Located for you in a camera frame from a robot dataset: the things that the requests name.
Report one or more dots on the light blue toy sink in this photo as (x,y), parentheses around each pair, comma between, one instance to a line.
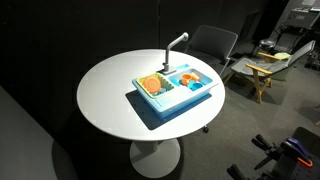
(173,101)

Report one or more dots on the orange toy mug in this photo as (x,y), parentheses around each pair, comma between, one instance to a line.
(186,79)

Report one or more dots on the yellow toy dish rack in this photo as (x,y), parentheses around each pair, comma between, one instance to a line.
(168,85)

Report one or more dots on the orange toy plate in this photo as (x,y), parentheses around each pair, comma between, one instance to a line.
(152,85)

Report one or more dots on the round metal stool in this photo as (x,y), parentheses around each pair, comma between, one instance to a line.
(267,43)

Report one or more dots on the pale green round object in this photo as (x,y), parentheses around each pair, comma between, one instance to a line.
(282,56)

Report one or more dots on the white table pedestal base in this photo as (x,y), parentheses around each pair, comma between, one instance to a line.
(155,158)

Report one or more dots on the black perforated mounting board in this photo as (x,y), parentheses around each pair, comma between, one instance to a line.
(308,136)

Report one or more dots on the dark grey office chair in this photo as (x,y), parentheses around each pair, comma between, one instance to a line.
(213,41)

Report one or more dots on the blue toy mug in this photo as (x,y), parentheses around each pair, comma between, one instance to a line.
(197,86)

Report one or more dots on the wooden folding canvas chair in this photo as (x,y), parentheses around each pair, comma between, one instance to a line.
(266,65)

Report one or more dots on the grey toy faucet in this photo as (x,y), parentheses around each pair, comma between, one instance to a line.
(168,50)

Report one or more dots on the purple and orange clamp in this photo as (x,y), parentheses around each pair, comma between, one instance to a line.
(298,150)

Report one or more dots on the grey equipment cart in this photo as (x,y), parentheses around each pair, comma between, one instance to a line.
(301,18)

